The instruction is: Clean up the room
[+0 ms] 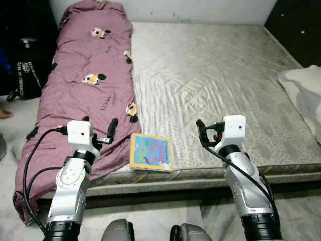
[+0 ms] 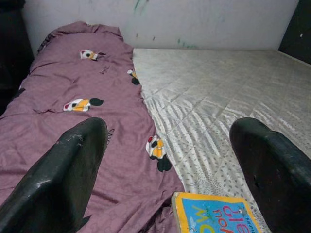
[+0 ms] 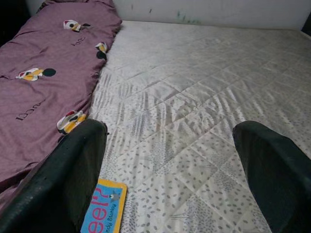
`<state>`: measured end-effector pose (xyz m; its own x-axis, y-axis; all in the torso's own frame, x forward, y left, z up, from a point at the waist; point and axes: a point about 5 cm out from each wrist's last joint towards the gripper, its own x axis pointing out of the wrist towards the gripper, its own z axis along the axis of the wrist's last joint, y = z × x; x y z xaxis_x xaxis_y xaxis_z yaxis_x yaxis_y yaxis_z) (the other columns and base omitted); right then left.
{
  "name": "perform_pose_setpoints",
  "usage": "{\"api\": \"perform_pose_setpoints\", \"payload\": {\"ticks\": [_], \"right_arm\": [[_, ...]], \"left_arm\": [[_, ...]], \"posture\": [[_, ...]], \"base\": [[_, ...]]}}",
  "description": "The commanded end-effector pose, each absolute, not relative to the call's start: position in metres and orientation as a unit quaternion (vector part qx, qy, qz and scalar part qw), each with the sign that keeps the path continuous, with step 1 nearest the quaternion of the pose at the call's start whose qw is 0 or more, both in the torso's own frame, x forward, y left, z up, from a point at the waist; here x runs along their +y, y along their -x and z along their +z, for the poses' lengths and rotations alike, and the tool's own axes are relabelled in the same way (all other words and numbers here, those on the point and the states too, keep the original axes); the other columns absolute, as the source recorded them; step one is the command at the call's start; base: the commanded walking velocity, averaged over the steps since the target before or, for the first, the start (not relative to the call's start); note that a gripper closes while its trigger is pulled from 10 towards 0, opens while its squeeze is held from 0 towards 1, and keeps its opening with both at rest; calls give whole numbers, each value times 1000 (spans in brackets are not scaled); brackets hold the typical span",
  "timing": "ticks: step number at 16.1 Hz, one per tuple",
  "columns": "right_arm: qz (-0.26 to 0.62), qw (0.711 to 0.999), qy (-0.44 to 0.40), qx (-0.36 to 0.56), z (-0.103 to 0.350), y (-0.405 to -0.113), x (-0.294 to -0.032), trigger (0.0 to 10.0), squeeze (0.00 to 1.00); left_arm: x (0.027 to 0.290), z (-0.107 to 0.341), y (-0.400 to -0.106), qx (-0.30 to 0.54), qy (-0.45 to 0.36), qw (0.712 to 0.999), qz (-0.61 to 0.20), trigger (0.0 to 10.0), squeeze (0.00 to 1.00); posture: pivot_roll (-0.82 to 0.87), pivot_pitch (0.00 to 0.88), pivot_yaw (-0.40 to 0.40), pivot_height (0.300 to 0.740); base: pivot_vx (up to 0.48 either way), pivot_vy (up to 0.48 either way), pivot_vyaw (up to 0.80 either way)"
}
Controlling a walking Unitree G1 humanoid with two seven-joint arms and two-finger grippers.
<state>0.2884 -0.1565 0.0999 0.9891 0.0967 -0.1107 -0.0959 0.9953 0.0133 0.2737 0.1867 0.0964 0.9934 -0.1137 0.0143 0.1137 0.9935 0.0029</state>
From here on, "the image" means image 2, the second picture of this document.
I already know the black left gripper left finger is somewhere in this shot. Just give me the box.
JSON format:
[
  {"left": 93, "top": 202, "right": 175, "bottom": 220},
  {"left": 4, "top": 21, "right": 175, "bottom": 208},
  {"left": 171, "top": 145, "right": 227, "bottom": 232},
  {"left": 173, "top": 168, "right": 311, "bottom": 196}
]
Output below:
[{"left": 0, "top": 117, "right": 109, "bottom": 233}]

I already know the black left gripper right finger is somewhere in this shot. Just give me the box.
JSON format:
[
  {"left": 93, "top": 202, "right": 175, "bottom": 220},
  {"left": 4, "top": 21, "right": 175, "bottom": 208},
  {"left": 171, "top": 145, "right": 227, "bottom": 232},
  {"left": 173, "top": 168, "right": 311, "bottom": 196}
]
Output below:
[{"left": 229, "top": 117, "right": 311, "bottom": 233}]

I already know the blue yellow children's board book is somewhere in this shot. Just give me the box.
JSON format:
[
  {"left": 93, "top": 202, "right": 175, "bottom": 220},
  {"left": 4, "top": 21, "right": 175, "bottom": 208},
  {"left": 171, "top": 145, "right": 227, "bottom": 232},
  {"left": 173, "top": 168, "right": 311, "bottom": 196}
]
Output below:
[{"left": 171, "top": 191, "right": 264, "bottom": 233}]

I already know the purple cartoon print blanket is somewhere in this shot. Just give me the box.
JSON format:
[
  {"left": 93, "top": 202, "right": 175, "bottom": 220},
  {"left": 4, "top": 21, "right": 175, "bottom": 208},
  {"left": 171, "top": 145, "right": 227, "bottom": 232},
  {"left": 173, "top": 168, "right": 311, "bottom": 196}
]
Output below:
[{"left": 0, "top": 21, "right": 185, "bottom": 233}]

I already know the white quilted mattress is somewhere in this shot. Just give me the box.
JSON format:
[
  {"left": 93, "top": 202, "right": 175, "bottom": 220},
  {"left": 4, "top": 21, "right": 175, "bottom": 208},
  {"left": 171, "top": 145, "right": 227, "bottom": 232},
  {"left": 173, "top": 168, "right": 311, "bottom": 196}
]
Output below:
[{"left": 132, "top": 48, "right": 311, "bottom": 233}]

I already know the dark bedside furniture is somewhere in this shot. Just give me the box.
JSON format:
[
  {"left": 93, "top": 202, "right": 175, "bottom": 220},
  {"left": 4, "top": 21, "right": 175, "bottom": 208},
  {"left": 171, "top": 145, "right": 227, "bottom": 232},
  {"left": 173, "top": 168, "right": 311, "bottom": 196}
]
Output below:
[{"left": 0, "top": 0, "right": 35, "bottom": 117}]

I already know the black tufted headboard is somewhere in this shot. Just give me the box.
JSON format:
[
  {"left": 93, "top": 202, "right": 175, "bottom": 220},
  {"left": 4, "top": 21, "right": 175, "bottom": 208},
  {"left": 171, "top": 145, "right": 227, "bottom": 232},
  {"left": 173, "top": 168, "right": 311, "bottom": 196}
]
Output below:
[{"left": 278, "top": 0, "right": 311, "bottom": 65}]

